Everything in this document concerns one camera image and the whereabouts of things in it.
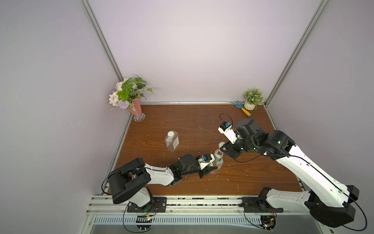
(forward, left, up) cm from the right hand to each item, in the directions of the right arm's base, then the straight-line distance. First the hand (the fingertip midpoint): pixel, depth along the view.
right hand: (224, 143), depth 65 cm
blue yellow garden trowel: (+51, -23, -27) cm, 62 cm away
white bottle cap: (+12, +28, -12) cm, 33 cm away
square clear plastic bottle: (+11, +28, -18) cm, 35 cm away
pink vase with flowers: (+29, +54, +4) cm, 61 cm away
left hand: (-4, +2, -17) cm, 17 cm away
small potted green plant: (+48, -30, -15) cm, 58 cm away
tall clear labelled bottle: (-5, +2, -10) cm, 12 cm away
